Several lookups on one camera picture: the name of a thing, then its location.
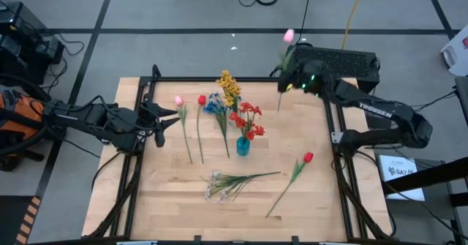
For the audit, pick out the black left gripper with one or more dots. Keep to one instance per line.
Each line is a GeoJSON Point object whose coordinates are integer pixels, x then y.
{"type": "Point", "coordinates": [128, 128]}

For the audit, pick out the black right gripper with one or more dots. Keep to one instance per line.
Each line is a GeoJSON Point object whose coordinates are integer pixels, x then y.
{"type": "Point", "coordinates": [314, 87]}

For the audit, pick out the pink artificial tulip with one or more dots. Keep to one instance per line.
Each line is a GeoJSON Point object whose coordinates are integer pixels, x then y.
{"type": "Point", "coordinates": [289, 36]}
{"type": "Point", "coordinates": [178, 100]}

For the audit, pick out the blue artificial flower bunch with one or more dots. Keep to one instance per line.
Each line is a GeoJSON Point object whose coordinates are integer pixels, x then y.
{"type": "Point", "coordinates": [215, 108]}

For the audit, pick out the yellow artificial flower bunch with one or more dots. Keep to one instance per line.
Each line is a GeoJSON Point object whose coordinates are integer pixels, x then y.
{"type": "Point", "coordinates": [229, 87]}

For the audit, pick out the red artificial flower bunch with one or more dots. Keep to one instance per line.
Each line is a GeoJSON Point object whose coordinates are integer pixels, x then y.
{"type": "Point", "coordinates": [241, 122]}

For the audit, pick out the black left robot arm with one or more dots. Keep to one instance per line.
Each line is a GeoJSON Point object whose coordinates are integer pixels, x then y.
{"type": "Point", "coordinates": [91, 118]}

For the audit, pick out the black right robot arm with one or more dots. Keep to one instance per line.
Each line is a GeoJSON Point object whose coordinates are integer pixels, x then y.
{"type": "Point", "coordinates": [384, 111]}

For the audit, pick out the teal textured glass vase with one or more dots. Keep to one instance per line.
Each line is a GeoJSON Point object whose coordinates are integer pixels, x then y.
{"type": "Point", "coordinates": [243, 148]}

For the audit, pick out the red artificial tulip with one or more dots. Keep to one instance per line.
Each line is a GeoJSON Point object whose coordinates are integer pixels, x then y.
{"type": "Point", "coordinates": [202, 99]}
{"type": "Point", "coordinates": [309, 157]}

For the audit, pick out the black perforated computer case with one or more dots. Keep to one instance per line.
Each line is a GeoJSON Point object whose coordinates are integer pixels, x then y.
{"type": "Point", "coordinates": [340, 62]}

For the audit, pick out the white artificial flower bunch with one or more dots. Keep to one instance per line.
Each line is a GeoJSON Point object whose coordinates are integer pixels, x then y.
{"type": "Point", "coordinates": [234, 180]}

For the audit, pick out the orange and black vacuum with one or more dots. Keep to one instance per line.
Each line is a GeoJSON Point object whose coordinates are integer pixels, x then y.
{"type": "Point", "coordinates": [22, 109]}

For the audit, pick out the white printed manual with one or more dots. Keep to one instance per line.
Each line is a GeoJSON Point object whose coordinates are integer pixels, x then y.
{"type": "Point", "coordinates": [400, 179]}

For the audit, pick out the black equipment cart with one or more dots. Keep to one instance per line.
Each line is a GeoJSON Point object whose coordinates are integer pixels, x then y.
{"type": "Point", "coordinates": [22, 40]}

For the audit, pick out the black metal stand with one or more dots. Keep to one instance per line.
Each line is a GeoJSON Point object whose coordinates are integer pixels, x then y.
{"type": "Point", "coordinates": [431, 173]}

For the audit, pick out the white plastic equipment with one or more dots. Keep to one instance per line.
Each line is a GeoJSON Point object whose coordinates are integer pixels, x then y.
{"type": "Point", "coordinates": [457, 55]}

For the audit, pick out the black aluminium table frame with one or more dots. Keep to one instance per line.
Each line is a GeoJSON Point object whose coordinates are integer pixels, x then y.
{"type": "Point", "coordinates": [183, 79]}

